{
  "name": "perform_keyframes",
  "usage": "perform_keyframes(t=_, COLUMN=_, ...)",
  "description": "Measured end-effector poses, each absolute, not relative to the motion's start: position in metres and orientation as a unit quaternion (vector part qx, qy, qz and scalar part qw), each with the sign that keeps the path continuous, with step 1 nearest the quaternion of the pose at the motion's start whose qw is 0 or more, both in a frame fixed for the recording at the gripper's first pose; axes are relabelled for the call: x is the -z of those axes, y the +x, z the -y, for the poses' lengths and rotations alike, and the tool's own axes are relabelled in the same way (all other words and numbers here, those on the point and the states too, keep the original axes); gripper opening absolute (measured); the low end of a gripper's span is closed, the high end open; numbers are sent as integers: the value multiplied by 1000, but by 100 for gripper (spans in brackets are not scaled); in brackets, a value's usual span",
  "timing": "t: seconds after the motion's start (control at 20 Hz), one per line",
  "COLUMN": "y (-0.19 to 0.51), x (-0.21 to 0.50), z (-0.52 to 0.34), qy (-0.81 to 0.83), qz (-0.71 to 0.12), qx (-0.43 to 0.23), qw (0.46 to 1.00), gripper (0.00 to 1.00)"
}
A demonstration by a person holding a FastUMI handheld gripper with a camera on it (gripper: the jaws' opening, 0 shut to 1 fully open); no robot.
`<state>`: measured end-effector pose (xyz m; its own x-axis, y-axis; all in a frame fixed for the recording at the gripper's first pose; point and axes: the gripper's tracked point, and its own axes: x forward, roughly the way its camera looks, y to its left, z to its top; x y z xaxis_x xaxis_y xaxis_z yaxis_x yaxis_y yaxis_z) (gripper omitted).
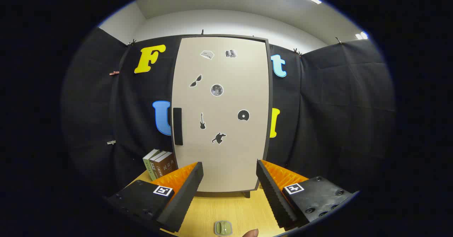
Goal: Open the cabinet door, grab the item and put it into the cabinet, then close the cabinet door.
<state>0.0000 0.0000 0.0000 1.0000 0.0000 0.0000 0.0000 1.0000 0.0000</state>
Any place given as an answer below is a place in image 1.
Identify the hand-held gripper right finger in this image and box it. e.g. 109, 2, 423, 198
256, 159, 354, 229

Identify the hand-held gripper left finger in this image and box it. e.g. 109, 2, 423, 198
106, 162, 204, 233

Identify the green translucent cup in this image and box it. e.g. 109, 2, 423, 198
214, 220, 233, 236

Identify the black door handle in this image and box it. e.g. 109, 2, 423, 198
173, 108, 183, 146

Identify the brown book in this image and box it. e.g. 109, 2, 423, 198
155, 153, 177, 178

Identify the green book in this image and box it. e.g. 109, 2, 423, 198
143, 149, 160, 181

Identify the grey cabinet body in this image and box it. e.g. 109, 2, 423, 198
171, 34, 274, 198

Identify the black backdrop cloth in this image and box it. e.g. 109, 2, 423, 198
61, 28, 396, 198

